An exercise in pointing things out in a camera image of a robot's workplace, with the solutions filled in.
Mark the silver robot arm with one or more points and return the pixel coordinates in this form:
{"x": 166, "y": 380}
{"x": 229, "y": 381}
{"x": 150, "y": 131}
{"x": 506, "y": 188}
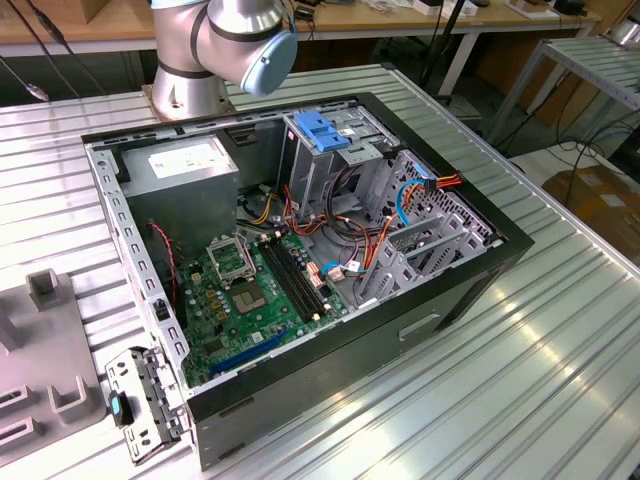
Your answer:
{"x": 235, "y": 30}

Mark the grey metal disk bay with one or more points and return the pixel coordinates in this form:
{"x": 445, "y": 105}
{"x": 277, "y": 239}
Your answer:
{"x": 395, "y": 272}

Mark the black RAM slot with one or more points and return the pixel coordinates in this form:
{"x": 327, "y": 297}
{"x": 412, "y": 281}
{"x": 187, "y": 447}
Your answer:
{"x": 297, "y": 279}
{"x": 290, "y": 281}
{"x": 303, "y": 277}
{"x": 284, "y": 283}

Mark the grey metal drive cage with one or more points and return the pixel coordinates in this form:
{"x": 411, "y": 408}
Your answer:
{"x": 310, "y": 180}

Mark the CPU socket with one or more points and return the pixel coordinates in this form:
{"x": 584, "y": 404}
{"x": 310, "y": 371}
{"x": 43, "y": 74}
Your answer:
{"x": 250, "y": 300}

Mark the green motherboard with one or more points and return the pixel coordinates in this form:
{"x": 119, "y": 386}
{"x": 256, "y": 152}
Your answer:
{"x": 260, "y": 320}

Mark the blue drive cage latch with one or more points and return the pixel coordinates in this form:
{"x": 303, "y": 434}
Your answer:
{"x": 315, "y": 130}

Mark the black open PC case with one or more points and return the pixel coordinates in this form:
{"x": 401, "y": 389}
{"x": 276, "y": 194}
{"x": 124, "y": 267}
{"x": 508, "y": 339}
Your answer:
{"x": 325, "y": 360}

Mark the blue expansion slot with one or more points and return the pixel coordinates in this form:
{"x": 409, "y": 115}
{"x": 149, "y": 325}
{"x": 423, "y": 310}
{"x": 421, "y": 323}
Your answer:
{"x": 250, "y": 352}

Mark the grey power supply box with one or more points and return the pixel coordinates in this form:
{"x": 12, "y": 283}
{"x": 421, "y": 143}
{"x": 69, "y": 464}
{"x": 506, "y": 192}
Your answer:
{"x": 180, "y": 200}

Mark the black case fan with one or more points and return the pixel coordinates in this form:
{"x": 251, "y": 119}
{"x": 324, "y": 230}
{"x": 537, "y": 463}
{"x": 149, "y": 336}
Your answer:
{"x": 162, "y": 280}

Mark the black latch with teal tab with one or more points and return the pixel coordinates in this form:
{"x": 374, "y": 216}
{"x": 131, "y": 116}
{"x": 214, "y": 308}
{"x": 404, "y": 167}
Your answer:
{"x": 120, "y": 410}

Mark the brown cardboard box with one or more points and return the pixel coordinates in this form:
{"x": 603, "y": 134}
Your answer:
{"x": 600, "y": 200}

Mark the wooden desk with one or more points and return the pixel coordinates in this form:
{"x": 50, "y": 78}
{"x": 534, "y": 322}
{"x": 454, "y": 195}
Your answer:
{"x": 125, "y": 25}

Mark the grey parts rack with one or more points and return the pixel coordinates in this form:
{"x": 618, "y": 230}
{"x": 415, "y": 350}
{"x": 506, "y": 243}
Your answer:
{"x": 50, "y": 350}

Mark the metal slat side table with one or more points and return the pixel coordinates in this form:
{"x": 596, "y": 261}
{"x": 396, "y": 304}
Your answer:
{"x": 600, "y": 65}

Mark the grey slot retainer bracket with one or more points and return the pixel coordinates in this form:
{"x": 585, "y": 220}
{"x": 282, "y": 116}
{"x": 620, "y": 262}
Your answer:
{"x": 150, "y": 400}

